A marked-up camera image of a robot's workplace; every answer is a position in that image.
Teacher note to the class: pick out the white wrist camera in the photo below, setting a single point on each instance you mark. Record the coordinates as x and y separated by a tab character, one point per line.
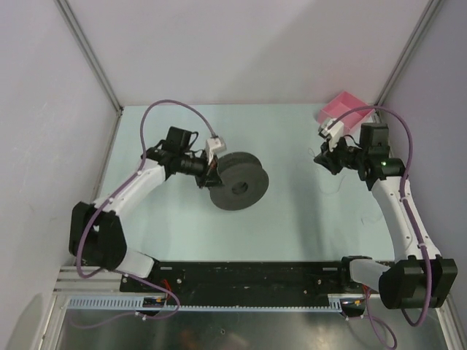
331	131
215	145

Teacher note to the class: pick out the aluminium frame post left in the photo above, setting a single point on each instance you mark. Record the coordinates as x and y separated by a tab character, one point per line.
87	51

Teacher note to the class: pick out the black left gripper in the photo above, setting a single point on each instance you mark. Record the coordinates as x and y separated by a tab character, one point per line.
210	176

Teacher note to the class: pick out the black cable spool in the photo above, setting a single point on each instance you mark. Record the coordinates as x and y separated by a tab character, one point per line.
244	182

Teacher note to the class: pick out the aluminium front rail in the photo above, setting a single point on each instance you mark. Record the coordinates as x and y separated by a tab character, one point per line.
106	282

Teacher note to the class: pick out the grey slotted cable duct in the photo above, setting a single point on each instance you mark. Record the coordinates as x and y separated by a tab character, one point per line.
140	303

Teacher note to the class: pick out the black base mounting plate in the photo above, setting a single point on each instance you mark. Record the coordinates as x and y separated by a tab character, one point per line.
185	276

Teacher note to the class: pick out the aluminium frame post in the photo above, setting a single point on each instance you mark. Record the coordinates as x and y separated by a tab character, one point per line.
424	23
87	51

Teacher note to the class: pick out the aluminium frame post right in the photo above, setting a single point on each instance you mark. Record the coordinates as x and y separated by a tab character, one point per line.
424	23

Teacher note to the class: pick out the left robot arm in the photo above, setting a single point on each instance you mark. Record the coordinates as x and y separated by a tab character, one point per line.
96	234

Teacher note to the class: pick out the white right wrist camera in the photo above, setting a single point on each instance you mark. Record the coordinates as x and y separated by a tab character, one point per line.
331	131

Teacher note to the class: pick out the pink open box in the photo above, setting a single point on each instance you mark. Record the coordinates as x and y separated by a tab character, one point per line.
342	103

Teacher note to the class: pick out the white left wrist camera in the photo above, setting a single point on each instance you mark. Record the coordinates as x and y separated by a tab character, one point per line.
215	145

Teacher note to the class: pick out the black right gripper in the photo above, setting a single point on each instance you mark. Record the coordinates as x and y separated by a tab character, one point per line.
327	158

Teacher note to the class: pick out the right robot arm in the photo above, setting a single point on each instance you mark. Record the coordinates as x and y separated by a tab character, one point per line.
420	276

